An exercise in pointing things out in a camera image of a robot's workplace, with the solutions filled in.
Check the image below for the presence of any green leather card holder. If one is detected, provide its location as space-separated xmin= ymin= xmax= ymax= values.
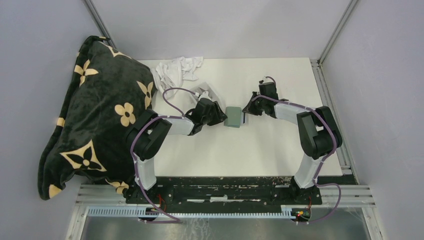
xmin=224 ymin=106 xmax=243 ymax=128

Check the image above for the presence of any clear plastic card box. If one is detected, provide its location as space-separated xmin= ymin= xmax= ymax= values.
xmin=189 ymin=81 xmax=222 ymax=103

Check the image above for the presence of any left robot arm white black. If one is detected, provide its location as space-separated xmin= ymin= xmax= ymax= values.
xmin=124 ymin=98 xmax=228 ymax=204

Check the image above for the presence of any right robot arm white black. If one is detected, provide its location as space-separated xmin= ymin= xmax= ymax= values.
xmin=242 ymin=80 xmax=343 ymax=204

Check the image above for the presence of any white crumpled cloth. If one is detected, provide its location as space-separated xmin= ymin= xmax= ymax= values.
xmin=150 ymin=56 xmax=204 ymax=94

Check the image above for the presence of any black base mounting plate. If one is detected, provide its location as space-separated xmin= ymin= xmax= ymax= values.
xmin=124 ymin=175 xmax=359 ymax=215

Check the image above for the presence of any black floral blanket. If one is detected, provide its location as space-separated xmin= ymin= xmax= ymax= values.
xmin=37 ymin=35 xmax=157 ymax=201

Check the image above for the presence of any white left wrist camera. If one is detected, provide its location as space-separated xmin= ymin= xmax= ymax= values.
xmin=198 ymin=91 xmax=212 ymax=101

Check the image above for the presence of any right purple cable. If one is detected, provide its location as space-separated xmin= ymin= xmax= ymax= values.
xmin=250 ymin=75 xmax=342 ymax=225

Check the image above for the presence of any aluminium rail frame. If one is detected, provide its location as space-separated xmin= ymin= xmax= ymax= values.
xmin=66 ymin=0 xmax=384 ymax=240

